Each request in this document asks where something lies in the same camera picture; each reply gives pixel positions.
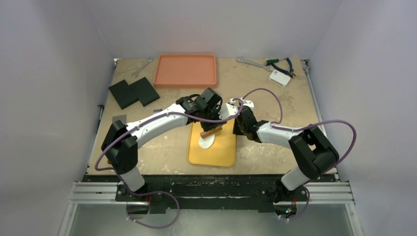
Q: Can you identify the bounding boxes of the white dough ball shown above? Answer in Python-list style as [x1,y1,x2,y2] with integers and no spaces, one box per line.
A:
[198,135,215,149]

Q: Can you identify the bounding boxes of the yellow tray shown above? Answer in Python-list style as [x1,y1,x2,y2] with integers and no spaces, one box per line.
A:
[187,120,237,167]

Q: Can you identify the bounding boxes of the wooden dough roller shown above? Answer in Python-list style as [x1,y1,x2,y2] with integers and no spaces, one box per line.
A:
[200,126,222,139]

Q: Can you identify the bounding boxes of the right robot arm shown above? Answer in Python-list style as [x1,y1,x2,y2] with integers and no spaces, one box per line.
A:
[233,106,340,200]

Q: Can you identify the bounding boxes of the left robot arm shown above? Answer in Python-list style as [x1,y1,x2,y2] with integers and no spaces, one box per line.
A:
[100,88,238,201]

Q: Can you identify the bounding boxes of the white small box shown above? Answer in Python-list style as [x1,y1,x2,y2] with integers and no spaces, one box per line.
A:
[269,70,291,87]

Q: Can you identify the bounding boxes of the pink tray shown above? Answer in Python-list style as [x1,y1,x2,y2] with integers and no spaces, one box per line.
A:
[153,54,218,89]

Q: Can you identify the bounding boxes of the right silver wrench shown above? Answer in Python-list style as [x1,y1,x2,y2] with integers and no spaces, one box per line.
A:
[236,57,274,72]

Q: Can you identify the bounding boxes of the silver wrench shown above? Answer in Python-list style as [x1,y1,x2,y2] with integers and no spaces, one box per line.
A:
[131,58,154,78]
[236,57,274,72]

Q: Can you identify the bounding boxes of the green blue pliers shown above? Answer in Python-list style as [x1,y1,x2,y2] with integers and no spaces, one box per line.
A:
[265,58,296,78]

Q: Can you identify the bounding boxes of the black block right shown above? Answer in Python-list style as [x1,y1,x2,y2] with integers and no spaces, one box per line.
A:
[129,77,160,107]

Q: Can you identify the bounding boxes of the black block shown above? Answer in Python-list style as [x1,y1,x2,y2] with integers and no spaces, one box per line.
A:
[108,80,139,110]
[129,77,160,107]

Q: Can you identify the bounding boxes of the left silver wrench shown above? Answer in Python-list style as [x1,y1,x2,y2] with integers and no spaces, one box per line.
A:
[131,58,154,78]

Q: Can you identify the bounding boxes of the black block left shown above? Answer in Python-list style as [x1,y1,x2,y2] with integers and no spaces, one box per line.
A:
[108,80,139,110]

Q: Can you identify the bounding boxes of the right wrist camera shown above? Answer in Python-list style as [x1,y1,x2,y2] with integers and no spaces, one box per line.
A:
[229,98,255,110]

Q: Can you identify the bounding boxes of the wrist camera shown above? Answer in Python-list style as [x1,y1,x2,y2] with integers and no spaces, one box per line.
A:
[229,98,255,110]
[218,103,239,122]

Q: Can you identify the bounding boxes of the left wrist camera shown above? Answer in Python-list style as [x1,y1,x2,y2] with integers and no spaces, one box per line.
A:
[218,103,239,122]

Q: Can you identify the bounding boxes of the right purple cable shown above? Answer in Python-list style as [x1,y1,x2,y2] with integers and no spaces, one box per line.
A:
[232,88,357,222]

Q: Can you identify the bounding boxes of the purple cable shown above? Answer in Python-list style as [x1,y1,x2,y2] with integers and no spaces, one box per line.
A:
[232,88,357,222]
[94,101,245,229]

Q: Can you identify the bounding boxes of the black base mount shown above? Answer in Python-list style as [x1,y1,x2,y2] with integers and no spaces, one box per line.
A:
[116,174,308,214]

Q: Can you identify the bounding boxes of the aluminium frame rail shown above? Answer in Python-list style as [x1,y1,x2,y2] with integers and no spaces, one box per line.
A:
[59,180,363,236]

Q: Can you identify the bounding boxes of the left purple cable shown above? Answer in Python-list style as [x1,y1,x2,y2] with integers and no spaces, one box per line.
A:
[94,101,245,229]

